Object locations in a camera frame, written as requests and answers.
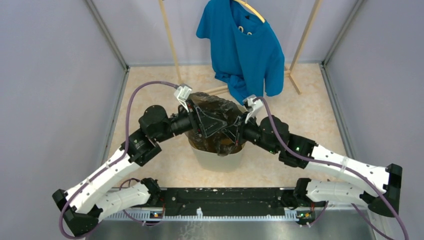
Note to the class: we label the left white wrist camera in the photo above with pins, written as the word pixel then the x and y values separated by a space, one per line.
pixel 182 94

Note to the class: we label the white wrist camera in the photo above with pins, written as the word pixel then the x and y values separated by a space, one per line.
pixel 253 105
pixel 182 94

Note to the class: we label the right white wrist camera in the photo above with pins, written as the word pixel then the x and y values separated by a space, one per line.
pixel 253 105

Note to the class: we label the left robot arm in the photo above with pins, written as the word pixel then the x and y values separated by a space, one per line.
pixel 85 205

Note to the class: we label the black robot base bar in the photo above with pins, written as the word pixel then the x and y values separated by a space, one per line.
pixel 227 202

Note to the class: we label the cream plastic trash bin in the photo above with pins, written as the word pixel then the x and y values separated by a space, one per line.
pixel 213 162

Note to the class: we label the aluminium corner frame post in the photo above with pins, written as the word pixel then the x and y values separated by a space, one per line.
pixel 113 47

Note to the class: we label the wooden clothes rack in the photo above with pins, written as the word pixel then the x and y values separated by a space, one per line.
pixel 232 46

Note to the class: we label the blue t-shirt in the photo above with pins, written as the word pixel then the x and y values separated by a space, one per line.
pixel 245 49

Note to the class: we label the dark translucent trash bag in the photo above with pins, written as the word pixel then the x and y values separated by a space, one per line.
pixel 221 109

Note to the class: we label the wooden clothes hanger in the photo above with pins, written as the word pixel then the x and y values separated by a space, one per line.
pixel 245 4

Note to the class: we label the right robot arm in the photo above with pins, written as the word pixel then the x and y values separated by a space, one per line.
pixel 358 183

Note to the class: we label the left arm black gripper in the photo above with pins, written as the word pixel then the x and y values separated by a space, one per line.
pixel 202 123

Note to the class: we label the right aluminium corner post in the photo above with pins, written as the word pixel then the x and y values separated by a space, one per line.
pixel 331 91

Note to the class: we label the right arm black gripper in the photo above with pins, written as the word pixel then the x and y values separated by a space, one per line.
pixel 236 131

